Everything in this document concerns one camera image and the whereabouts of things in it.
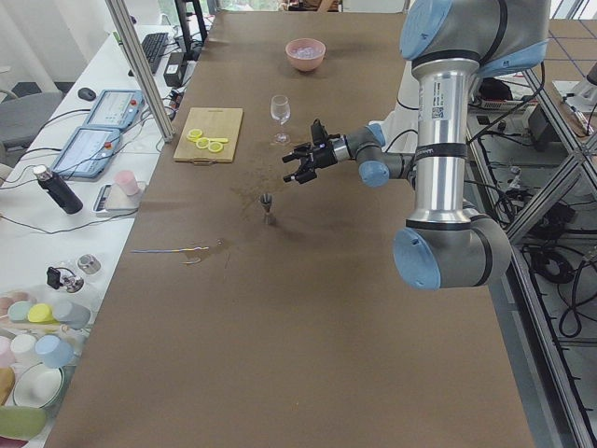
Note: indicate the aluminium frame post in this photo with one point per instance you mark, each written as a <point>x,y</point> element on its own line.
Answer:
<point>140,66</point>

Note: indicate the clear wine glass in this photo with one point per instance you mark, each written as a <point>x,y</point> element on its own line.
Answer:
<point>280,112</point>

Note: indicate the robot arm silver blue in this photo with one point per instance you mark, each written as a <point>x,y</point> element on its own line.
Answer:
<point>451,47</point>

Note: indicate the bamboo cutting board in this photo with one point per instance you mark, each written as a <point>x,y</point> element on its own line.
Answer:
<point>215,122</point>

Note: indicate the pink bowl of ice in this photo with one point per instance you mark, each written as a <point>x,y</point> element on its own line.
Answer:
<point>305,54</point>

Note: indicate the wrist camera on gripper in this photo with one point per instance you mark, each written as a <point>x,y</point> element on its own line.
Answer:
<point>319,134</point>

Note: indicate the green plate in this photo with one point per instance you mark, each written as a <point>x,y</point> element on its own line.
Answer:
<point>21,422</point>

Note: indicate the steel bottle cap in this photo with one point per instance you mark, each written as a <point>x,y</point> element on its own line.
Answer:
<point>88,264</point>

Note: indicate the black thermos bottle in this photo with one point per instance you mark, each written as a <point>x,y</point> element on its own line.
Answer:
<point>57,189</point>

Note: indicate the yellow lemon slice near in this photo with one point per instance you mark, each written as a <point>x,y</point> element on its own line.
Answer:
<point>215,147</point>

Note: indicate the black computer mouse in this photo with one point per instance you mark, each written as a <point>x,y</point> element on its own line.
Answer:
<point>86,94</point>

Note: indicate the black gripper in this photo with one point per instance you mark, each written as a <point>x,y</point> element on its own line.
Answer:
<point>325,157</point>

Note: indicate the teach pendant far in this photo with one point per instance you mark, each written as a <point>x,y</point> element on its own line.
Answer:
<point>115,109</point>

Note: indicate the steel jigger cup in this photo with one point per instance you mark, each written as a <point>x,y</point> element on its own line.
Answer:
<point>266,201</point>

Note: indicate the yellow plastic cup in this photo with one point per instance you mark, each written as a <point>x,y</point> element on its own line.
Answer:
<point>41,313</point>

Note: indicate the black keyboard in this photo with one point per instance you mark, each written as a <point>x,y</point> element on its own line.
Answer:
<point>153,46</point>

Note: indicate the pink plastic cup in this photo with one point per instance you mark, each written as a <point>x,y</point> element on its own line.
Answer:
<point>127,182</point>

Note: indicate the kitchen scale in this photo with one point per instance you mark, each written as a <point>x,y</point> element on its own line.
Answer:
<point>112,201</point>

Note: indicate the grey office chair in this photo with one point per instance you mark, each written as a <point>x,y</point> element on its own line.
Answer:
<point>23,117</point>

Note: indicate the white bowl green rim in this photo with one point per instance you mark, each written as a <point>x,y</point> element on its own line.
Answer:
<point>38,387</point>

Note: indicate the teach pendant near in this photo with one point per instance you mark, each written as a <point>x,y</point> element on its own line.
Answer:
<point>87,153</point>

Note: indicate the grey plastic cup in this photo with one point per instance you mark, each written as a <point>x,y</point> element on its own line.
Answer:
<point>71,314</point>

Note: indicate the yellow lemon slice far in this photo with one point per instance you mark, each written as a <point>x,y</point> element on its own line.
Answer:
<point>194,134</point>

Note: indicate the black power adapter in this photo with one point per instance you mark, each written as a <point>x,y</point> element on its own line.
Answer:
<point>175,70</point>

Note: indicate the blue plastic cup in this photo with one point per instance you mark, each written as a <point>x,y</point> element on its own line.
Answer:
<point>54,352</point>

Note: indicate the teach pendant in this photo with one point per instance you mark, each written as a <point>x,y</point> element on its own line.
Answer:
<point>87,153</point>
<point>115,109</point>

